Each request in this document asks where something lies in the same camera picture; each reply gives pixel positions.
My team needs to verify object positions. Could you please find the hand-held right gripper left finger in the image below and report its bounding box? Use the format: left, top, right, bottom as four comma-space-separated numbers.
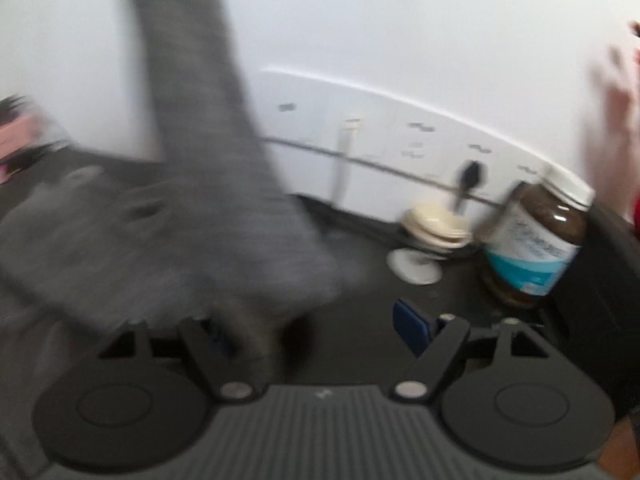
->
97, 316, 256, 403

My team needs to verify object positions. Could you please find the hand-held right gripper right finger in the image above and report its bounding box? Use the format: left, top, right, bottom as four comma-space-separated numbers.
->
390, 299, 551, 405

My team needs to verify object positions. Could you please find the grey sweater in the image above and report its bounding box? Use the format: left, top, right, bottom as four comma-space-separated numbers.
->
0, 0, 371, 376

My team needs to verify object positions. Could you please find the white desk grommet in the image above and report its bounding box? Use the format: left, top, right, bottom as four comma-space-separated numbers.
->
386, 247, 444, 286

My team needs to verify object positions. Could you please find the cream round container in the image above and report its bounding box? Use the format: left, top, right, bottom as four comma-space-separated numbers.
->
402, 202, 473, 256

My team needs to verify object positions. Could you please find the brown supplement bottle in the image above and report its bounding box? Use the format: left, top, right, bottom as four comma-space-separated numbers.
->
480, 165, 596, 309

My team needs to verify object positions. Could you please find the black power plug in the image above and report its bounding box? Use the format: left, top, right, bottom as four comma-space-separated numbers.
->
452, 160, 488, 211

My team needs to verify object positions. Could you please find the large black case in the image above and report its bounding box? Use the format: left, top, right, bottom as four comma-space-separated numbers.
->
542, 205, 640, 421

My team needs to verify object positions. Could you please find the pink box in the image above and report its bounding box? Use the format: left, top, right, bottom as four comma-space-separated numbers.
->
0, 110, 46, 183

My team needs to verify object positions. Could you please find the white charging cable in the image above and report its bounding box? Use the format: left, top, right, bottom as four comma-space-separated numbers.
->
332, 119, 362, 206

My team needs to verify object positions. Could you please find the white wall socket panel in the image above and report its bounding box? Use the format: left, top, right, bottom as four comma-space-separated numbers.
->
252, 67, 596, 211

